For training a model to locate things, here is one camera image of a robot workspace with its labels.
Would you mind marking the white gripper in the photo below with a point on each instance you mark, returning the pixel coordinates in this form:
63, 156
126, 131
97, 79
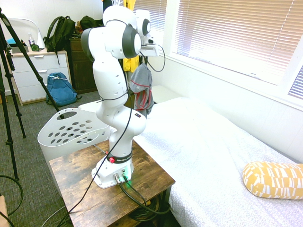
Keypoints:
150, 50

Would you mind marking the grey garment with red trim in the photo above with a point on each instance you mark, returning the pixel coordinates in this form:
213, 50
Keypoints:
140, 82

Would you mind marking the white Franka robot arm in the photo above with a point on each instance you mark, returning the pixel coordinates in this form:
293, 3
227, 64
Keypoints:
111, 78

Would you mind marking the dark green bag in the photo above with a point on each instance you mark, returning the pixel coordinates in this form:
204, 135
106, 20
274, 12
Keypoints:
91, 22

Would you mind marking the white perforated laundry basket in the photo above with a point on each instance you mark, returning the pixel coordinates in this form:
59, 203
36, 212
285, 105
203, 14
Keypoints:
54, 125

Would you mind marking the yellow hanging garment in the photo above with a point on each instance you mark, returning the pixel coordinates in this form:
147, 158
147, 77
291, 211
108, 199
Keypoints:
129, 63

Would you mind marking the black coat stand pole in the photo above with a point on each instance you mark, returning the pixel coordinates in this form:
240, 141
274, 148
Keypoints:
152, 97

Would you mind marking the narrow white window blind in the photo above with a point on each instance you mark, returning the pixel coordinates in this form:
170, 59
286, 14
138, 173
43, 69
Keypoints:
158, 14

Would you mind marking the dark wooden cabinet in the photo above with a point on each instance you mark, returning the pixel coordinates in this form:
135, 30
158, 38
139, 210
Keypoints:
81, 68

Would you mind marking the dark green backpack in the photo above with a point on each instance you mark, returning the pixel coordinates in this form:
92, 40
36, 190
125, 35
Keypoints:
60, 33

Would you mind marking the blue backpack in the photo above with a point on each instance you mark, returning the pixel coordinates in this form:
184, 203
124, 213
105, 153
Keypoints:
60, 91

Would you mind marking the wide white window blind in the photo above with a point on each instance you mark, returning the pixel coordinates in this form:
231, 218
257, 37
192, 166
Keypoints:
236, 35

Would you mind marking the bed with white sheet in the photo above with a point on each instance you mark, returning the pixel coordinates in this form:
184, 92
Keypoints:
208, 146

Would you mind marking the green round object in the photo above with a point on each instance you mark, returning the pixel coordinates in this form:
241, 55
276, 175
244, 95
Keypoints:
35, 47

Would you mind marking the white desk lamp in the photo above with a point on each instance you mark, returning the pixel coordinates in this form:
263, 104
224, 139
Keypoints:
38, 30

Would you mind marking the clear plastic bottle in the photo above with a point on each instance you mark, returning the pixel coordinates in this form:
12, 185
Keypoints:
30, 39

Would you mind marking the white drawer dresser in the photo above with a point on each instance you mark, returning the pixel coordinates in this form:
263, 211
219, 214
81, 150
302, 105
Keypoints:
28, 78

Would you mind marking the grey box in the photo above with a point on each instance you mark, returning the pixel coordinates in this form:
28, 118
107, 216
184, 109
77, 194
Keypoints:
17, 50

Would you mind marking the black tripod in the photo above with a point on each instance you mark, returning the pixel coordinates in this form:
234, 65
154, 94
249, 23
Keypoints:
9, 99

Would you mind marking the rustic wooden side table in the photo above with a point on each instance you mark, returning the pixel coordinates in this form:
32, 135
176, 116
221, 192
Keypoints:
78, 201

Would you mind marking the yellow white patterned pillow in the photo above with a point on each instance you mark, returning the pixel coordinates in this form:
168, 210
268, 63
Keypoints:
272, 179

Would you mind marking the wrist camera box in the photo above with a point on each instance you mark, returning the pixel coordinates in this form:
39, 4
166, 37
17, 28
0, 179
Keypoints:
151, 41

